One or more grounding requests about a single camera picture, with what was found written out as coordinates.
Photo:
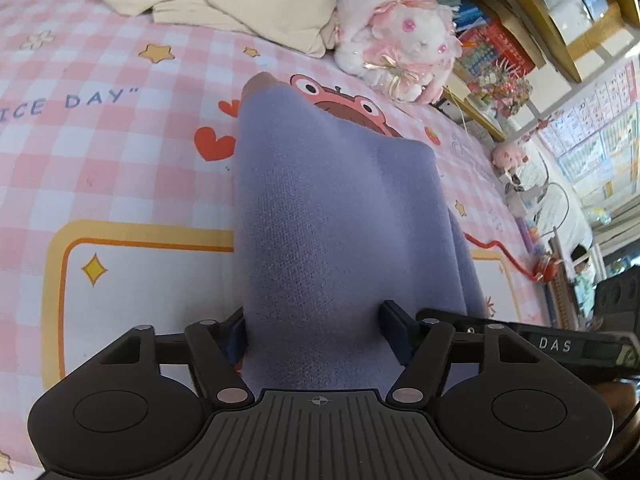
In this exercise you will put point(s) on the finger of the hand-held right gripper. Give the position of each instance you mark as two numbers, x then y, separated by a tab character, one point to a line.
475	322

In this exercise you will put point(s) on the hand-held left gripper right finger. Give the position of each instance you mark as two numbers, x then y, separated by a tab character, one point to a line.
397	330

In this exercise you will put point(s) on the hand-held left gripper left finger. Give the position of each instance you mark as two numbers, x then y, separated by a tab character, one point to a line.
236	340

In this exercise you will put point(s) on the purple and pink sweater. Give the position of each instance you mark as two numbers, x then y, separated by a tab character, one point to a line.
325	235

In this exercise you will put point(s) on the person's right hand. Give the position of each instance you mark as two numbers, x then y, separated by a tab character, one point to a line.
617	402

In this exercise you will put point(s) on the red ball ornament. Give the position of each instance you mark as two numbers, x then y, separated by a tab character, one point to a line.
547	270

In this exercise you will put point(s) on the colourful small blocks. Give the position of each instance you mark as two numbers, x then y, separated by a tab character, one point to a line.
530	232

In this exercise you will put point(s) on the white power strip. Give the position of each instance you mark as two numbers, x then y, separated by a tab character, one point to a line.
525	195

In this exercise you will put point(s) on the small pink plush pig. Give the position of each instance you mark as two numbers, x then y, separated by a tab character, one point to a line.
510	155

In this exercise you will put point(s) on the cream flat box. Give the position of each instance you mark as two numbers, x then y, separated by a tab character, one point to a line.
457	92

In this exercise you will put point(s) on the colourful beaded ornament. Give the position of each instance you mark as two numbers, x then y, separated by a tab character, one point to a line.
505	90

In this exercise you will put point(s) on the pink checkered desk mat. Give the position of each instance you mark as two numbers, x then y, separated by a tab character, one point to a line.
125	125

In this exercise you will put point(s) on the red boxed book set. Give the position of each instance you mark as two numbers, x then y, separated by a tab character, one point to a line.
500	50

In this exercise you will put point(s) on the wooden bookshelf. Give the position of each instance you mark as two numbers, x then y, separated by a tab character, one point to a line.
555	45

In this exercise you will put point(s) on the white pink plush bunny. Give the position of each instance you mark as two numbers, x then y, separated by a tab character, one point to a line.
400	30

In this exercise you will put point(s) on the alphabet wall poster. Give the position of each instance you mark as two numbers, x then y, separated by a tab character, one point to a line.
600	125

